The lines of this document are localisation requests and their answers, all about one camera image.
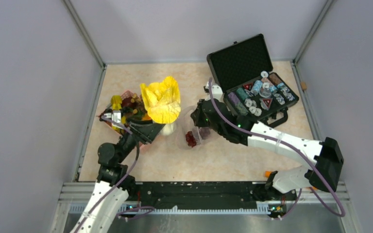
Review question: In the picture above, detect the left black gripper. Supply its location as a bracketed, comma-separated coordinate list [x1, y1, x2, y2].
[117, 117, 166, 163]

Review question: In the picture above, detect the clear zip top bag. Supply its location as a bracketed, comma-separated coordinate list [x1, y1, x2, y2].
[175, 106, 219, 150]

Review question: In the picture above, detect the yellow napa cabbage toy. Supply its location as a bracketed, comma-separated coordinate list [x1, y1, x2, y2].
[139, 76, 181, 136]

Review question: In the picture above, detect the yellow banana bunch toy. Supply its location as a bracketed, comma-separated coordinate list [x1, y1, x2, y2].
[110, 95, 122, 111]

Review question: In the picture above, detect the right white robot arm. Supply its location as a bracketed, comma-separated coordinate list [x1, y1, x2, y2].
[190, 99, 344, 200]

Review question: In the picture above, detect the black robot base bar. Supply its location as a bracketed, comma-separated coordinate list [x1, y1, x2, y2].
[132, 181, 271, 211]

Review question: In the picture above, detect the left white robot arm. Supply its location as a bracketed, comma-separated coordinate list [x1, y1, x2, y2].
[71, 117, 164, 233]

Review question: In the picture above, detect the pink plastic food basket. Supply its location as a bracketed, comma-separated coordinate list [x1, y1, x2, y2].
[97, 90, 152, 135]

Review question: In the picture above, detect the purple poker chip stack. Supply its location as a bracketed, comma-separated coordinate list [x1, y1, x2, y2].
[228, 92, 241, 105]

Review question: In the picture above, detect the tan longan fruit cluster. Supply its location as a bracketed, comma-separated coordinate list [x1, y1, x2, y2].
[131, 93, 143, 103]

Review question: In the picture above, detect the green poker chip stack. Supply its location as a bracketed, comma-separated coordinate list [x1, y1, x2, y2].
[236, 87, 251, 101]

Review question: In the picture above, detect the black poker chip case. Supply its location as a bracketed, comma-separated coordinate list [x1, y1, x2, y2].
[206, 33, 299, 128]

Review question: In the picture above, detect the light blue poker chip stack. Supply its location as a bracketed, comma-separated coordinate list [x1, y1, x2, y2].
[251, 80, 263, 95]

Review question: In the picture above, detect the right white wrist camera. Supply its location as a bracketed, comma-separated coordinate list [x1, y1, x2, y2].
[203, 82, 224, 102]

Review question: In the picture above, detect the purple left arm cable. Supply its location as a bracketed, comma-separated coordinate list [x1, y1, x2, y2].
[74, 114, 155, 233]

